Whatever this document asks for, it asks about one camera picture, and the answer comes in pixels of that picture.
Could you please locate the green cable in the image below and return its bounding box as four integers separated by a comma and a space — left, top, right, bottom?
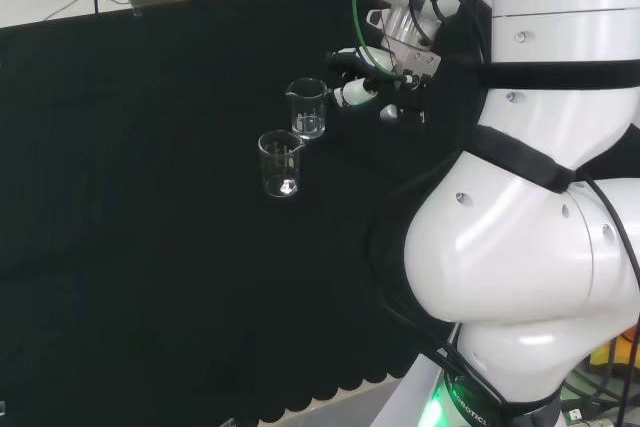
350, 0, 404, 82

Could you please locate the yellow stop button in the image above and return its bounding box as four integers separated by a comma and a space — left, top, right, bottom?
589, 332, 640, 374

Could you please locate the clear glass beaker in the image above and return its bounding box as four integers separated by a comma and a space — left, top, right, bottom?
284, 77, 329, 141
257, 129, 306, 199

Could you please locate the black bench cloth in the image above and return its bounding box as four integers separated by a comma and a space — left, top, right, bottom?
0, 0, 640, 423

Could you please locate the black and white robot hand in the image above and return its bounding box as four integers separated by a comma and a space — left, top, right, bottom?
324, 45, 429, 126

